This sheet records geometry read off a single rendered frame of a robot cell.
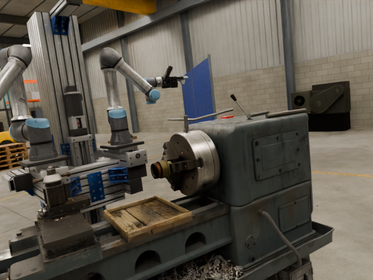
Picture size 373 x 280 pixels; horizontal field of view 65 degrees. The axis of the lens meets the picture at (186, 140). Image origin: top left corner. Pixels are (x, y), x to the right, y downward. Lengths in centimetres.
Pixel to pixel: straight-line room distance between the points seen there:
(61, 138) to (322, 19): 1057
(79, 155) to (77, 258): 96
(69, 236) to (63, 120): 104
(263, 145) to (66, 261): 99
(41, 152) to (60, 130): 28
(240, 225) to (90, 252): 71
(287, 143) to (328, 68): 985
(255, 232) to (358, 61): 995
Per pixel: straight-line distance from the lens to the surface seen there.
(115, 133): 197
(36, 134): 180
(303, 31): 1184
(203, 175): 135
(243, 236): 152
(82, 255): 114
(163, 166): 137
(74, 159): 197
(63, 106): 203
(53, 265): 113
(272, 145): 154
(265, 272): 155
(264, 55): 1241
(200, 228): 141
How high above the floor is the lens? 138
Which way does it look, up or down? 7 degrees down
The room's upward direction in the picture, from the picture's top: 7 degrees counter-clockwise
